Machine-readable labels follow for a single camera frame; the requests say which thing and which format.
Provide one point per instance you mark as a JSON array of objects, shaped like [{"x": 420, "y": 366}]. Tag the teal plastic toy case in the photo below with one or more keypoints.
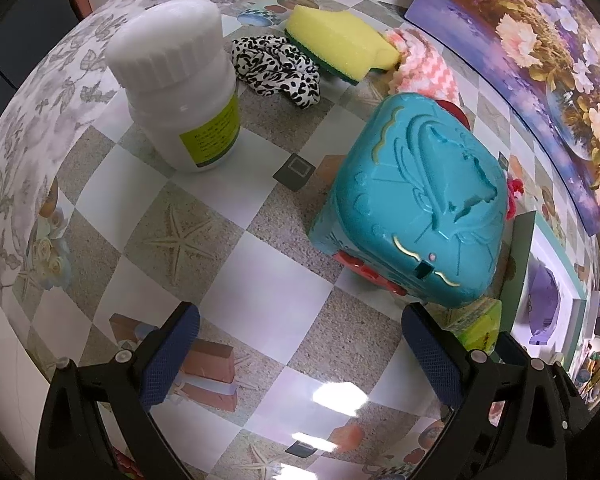
[{"x": 420, "y": 185}]

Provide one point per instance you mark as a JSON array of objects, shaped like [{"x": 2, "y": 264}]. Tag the pile of small trinkets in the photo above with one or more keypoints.
[{"x": 592, "y": 360}]

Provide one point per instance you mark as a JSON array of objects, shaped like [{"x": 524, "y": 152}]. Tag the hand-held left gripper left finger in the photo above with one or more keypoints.
[{"x": 172, "y": 355}]

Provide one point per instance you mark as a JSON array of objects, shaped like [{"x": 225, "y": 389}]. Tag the white plastic bottle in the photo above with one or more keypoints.
[{"x": 180, "y": 85}]

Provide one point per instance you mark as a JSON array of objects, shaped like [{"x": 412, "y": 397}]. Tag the flower painting poster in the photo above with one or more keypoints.
[{"x": 530, "y": 35}]

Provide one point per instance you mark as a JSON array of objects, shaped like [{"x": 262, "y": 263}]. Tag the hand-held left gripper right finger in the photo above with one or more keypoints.
[{"x": 432, "y": 355}]

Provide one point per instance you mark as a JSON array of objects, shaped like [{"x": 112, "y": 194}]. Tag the green tissue packet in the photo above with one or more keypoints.
[{"x": 480, "y": 325}]

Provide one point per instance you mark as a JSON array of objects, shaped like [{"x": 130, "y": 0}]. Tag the black white spotted scrunchie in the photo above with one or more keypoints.
[{"x": 275, "y": 67}]

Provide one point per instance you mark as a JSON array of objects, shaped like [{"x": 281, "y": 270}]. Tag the purple cloth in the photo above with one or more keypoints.
[{"x": 545, "y": 300}]

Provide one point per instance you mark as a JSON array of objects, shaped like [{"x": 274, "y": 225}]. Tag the teal shallow cardboard box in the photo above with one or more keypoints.
[{"x": 520, "y": 270}]

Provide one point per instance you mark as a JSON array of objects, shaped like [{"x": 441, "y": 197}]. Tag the pink wavy sponge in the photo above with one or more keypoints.
[{"x": 425, "y": 75}]

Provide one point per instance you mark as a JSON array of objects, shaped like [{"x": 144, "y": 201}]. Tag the yellow sponge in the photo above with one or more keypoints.
[{"x": 330, "y": 35}]

